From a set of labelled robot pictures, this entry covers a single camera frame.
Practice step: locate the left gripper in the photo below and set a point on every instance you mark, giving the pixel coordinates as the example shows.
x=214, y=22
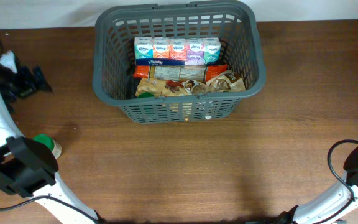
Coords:
x=28, y=87

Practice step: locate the white blue tissue pack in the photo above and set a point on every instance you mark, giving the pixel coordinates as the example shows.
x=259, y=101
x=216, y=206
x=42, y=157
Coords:
x=163, y=51

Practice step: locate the yellow instant coffee bag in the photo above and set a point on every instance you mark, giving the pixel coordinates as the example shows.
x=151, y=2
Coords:
x=157, y=88

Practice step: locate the orange spaghetti pasta packet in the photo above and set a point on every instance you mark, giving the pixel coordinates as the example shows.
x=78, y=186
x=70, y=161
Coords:
x=199, y=73

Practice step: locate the brown pastry snack bag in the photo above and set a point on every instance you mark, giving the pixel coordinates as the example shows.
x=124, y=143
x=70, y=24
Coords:
x=228, y=81

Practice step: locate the dark grey plastic basket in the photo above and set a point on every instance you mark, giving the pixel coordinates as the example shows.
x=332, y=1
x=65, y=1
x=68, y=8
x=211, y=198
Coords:
x=232, y=22

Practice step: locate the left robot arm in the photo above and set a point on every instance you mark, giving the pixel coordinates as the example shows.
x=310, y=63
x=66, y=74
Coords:
x=29, y=168

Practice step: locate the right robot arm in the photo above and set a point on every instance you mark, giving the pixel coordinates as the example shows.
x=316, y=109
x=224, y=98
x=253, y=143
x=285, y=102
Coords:
x=337, y=201

